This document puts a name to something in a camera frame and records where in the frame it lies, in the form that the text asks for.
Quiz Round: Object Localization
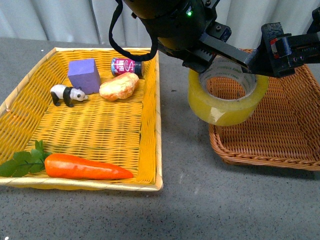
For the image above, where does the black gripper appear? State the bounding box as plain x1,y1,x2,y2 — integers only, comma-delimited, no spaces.
158,14,251,73

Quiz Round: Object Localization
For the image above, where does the orange toy carrot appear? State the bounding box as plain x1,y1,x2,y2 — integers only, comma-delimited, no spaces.
0,140,134,180

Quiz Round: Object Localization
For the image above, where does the brown wicker basket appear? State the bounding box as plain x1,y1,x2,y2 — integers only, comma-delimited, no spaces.
208,65,320,171

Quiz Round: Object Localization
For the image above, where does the panda figurine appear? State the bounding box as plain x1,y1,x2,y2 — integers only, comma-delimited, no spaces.
50,84,89,108

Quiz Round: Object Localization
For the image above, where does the purple foam block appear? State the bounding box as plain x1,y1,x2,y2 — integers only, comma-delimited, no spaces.
67,58,101,95

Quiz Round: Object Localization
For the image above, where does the black cable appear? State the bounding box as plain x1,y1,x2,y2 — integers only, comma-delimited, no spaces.
108,0,159,62

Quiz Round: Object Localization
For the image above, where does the toy bread loaf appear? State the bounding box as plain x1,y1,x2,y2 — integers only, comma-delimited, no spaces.
99,72,140,102

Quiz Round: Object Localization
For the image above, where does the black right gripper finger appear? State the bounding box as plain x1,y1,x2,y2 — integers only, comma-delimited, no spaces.
242,22,320,78

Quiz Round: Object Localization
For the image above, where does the yellow packing tape roll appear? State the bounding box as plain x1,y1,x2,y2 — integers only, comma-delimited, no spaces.
188,57,269,127

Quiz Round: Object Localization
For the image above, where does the grey curtain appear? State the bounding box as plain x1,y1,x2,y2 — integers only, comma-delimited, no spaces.
0,0,320,49

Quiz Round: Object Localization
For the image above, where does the small red spice jar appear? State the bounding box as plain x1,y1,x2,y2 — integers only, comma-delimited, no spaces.
110,57,143,77

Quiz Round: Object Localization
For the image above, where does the yellow woven basket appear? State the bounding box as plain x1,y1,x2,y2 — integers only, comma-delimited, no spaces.
0,47,163,192

